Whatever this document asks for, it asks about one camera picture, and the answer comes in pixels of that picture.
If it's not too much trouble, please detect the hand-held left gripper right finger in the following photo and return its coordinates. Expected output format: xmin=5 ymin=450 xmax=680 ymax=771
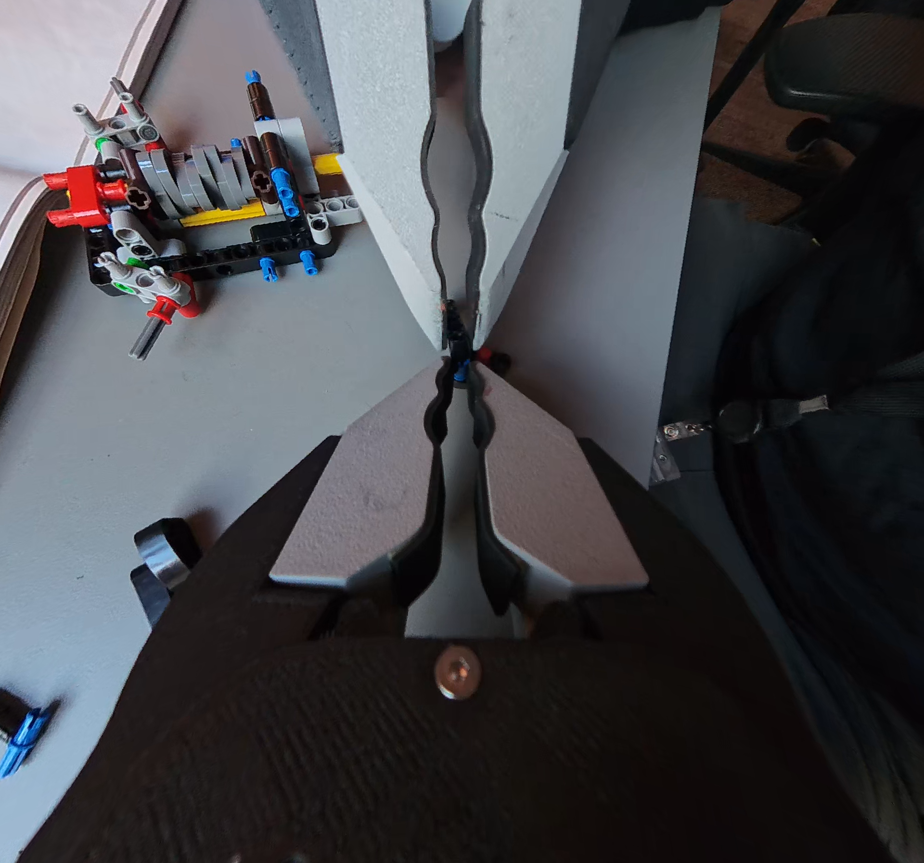
xmin=469 ymin=361 xmax=649 ymax=617

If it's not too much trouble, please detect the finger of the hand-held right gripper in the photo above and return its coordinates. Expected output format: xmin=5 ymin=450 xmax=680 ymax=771
xmin=462 ymin=0 xmax=647 ymax=353
xmin=238 ymin=0 xmax=449 ymax=353

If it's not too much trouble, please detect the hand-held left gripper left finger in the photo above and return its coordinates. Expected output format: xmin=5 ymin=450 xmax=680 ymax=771
xmin=269 ymin=359 xmax=454 ymax=611

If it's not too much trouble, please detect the small black lego piece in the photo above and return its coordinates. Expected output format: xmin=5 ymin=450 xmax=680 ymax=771
xmin=440 ymin=299 xmax=513 ymax=391

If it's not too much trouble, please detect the multicoloured lego assembly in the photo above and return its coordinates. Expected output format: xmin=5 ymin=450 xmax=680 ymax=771
xmin=43 ymin=69 xmax=365 ymax=362

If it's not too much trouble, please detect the black curved lego part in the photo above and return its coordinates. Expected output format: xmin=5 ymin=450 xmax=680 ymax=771
xmin=130 ymin=517 xmax=206 ymax=627

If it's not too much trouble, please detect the lego instruction booklet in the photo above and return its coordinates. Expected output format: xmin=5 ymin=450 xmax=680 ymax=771
xmin=0 ymin=0 xmax=212 ymax=381

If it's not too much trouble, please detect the blue lego pin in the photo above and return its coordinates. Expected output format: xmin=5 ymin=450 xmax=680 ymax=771
xmin=0 ymin=690 xmax=60 ymax=779

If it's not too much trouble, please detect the black backpack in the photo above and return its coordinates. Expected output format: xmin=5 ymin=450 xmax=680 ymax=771
xmin=715 ymin=156 xmax=924 ymax=669

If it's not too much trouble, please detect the black office chair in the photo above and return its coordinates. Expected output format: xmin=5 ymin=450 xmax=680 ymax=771
xmin=704 ymin=0 xmax=924 ymax=178

